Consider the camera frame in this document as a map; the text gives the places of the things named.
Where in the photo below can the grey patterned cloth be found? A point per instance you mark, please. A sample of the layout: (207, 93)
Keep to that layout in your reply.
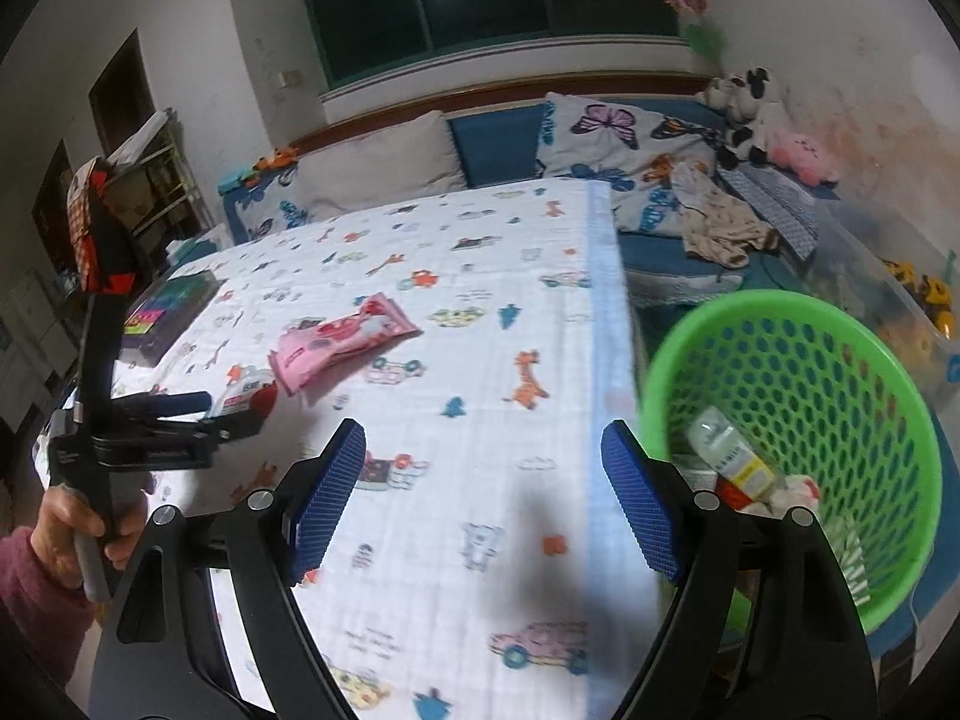
(780, 210)

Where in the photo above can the dark glass window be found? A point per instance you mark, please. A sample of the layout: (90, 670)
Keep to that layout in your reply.
(487, 7)

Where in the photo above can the small butterfly print pillow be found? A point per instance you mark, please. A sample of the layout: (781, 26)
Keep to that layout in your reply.
(270, 206)

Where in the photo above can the printed cartoon blanket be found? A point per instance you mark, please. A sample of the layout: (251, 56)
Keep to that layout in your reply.
(480, 360)

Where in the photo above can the orange plush toy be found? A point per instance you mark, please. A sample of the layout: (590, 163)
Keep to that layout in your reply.
(277, 159)

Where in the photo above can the black white cow plush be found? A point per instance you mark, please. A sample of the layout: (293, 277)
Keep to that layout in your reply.
(739, 120)

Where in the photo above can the large butterfly print pillow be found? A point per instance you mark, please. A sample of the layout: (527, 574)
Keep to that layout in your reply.
(615, 139)

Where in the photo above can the dark wooden door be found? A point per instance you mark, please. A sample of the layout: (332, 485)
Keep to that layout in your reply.
(120, 101)

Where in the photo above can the person's left forearm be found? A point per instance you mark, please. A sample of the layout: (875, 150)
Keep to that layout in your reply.
(37, 615)

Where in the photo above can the metal storage shelf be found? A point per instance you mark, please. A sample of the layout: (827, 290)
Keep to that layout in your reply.
(154, 187)

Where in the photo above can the blue bed sheet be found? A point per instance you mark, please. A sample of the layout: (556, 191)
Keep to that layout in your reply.
(652, 255)

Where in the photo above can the person's left hand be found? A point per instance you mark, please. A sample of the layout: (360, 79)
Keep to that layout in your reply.
(124, 532)

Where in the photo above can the white red yogurt cup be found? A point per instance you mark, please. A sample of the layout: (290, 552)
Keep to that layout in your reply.
(244, 394)

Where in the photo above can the pink snack packet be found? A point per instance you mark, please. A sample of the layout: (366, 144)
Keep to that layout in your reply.
(337, 341)

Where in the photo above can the white green paper packet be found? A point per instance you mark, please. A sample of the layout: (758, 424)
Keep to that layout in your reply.
(855, 570)

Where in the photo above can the white red wrapper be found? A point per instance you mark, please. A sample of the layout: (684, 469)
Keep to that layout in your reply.
(799, 493)

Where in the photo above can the wooden headboard ledge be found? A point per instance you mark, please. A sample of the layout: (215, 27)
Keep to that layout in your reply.
(487, 94)

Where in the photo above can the pink plush toy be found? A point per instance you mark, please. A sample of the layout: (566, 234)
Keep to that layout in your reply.
(806, 157)

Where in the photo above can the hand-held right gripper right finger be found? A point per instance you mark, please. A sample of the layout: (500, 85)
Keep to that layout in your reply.
(641, 502)

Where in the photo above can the beige crumpled garment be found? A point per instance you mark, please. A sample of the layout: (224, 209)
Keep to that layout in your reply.
(720, 229)

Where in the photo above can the dark flat box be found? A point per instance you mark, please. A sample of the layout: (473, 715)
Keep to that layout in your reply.
(169, 315)

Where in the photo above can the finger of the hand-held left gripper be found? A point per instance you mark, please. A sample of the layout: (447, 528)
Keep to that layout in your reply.
(217, 431)
(176, 403)

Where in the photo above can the green plastic mesh basket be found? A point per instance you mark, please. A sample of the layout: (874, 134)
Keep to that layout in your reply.
(840, 405)

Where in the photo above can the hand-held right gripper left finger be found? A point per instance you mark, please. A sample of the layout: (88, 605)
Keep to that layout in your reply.
(326, 502)

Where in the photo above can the yellow toy truck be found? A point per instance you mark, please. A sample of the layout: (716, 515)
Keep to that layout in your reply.
(919, 292)

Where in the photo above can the blue headboard cushion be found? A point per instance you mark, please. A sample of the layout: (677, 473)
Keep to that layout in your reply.
(495, 142)

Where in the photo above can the clear plastic storage box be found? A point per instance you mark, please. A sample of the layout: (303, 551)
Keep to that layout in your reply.
(862, 292)

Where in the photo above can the beige pillow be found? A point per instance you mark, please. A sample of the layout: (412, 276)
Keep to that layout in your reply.
(382, 165)

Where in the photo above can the colourful hanging toy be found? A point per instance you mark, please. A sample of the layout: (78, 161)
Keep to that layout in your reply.
(686, 0)

